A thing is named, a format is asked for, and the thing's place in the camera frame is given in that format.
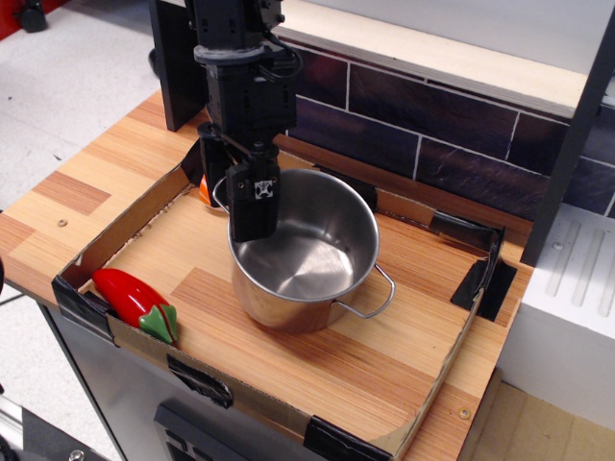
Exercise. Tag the shiny metal pot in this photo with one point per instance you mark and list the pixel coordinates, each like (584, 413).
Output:
(304, 276)

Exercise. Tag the orange salmon sushi toy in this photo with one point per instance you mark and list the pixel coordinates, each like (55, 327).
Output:
(204, 192)

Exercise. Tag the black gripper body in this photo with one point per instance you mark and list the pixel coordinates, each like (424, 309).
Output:
(252, 97)

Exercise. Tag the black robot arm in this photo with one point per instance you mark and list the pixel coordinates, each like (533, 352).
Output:
(235, 25)

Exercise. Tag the black oven control panel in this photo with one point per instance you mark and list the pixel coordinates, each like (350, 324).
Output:
(183, 440)

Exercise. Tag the cardboard fence with black tape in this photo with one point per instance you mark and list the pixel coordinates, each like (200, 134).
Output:
(409, 380)

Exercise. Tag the dark brick backsplash panel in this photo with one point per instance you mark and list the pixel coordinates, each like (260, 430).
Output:
(480, 125)

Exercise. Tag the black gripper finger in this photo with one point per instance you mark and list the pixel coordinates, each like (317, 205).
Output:
(217, 152)
(253, 193)

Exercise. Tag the white ribbed sink drainer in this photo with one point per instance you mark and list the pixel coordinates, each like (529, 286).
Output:
(560, 348)

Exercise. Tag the red chili pepper toy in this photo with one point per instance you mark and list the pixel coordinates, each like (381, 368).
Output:
(138, 304)

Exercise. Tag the black chair caster wheel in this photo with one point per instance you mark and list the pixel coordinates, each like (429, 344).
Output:
(31, 16)

